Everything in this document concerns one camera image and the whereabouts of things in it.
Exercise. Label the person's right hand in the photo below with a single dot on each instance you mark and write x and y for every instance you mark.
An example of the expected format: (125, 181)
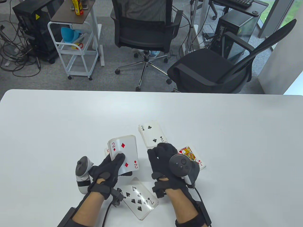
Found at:
(161, 160)

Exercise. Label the person's left hand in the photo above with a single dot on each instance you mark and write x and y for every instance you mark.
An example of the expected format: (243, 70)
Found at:
(106, 175)

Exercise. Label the pile of face-up clubs cards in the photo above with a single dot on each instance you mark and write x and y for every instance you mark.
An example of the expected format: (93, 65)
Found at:
(152, 133)

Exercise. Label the hearts face playing card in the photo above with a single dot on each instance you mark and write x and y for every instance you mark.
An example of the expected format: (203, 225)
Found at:
(189, 153)

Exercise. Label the stack of red-backed playing cards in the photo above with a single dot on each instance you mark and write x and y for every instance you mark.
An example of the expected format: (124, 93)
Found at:
(127, 153)

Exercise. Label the black spades playing card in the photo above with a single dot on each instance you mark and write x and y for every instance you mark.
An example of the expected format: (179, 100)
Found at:
(146, 189)

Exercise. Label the person's left forearm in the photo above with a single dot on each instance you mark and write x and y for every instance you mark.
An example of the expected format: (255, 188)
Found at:
(88, 208)

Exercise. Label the person's right forearm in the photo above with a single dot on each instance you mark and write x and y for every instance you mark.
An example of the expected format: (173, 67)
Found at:
(183, 205)

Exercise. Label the grey left hand controller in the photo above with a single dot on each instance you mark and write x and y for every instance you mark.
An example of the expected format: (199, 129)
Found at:
(81, 166)

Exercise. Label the black padded office chair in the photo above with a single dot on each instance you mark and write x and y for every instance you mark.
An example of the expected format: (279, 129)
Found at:
(203, 63)

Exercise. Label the black mesh back office chair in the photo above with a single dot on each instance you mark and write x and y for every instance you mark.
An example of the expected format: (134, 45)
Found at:
(142, 35)

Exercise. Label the small black power adapter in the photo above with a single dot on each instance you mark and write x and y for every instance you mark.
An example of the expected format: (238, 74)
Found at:
(208, 36)

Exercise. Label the blue plastic bowl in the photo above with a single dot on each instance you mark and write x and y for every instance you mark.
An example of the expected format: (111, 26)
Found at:
(68, 34)

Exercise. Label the black chair base with casters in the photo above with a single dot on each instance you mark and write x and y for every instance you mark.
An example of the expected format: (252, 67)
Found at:
(214, 17)

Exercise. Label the black computer tower yellow sticker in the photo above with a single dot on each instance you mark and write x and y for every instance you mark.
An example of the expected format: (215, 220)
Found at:
(35, 35)

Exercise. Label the black glass side computer tower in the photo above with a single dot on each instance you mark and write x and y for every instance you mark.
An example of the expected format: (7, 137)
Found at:
(246, 24)

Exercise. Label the brown top white side table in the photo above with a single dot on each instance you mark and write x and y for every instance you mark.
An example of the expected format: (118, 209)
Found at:
(68, 11)

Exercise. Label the yellow and red packet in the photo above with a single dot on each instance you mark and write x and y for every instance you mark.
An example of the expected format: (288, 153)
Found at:
(77, 8)

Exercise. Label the small grey phone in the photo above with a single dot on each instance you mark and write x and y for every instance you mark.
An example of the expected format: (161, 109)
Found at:
(84, 7)

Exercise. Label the black keyboard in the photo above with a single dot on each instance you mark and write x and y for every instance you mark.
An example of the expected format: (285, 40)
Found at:
(239, 2)

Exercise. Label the dark office desk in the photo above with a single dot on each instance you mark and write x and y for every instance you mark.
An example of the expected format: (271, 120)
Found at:
(260, 7)

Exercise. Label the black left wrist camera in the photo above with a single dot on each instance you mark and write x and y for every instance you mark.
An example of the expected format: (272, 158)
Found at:
(116, 197)

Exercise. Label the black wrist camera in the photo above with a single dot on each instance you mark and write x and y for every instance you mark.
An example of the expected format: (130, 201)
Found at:
(116, 197)
(159, 190)

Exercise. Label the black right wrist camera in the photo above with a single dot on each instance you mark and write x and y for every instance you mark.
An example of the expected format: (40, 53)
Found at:
(159, 190)

